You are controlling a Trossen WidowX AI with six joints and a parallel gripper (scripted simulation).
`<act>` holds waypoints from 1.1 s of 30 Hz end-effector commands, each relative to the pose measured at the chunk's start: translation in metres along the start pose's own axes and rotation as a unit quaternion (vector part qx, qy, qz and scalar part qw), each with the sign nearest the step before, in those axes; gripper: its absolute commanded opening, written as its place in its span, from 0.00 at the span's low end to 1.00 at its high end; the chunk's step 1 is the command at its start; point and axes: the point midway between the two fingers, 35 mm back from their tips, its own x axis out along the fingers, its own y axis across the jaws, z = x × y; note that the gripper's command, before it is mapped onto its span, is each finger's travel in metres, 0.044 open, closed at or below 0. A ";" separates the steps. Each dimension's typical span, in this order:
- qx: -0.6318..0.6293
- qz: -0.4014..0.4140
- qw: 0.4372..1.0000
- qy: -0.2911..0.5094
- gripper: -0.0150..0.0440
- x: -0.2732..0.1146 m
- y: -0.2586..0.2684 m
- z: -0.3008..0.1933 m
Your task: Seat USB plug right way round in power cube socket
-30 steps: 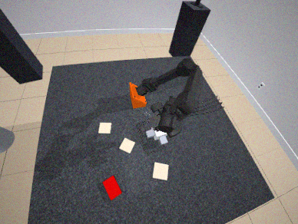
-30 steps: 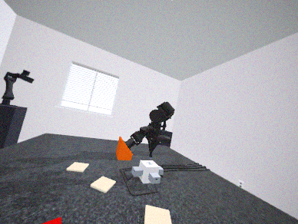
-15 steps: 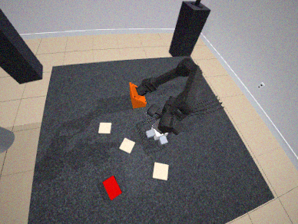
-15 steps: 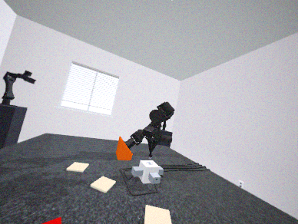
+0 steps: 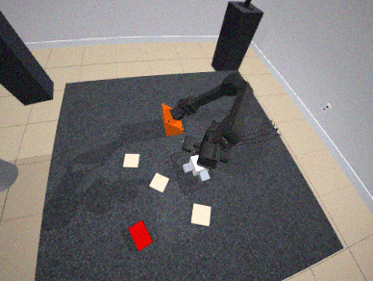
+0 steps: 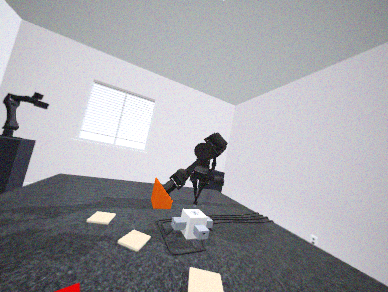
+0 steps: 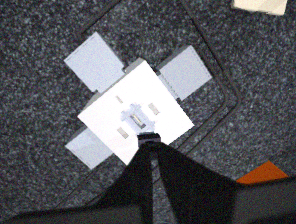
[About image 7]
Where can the cream flat square tile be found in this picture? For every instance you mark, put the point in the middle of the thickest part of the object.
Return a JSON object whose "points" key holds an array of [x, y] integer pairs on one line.
{"points": [[273, 7]]}

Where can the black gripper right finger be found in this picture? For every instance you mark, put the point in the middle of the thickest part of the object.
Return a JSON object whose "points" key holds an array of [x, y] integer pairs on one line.
{"points": [[199, 195]]}

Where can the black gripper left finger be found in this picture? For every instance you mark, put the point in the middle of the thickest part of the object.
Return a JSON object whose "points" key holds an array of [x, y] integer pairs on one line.
{"points": [[128, 201]]}

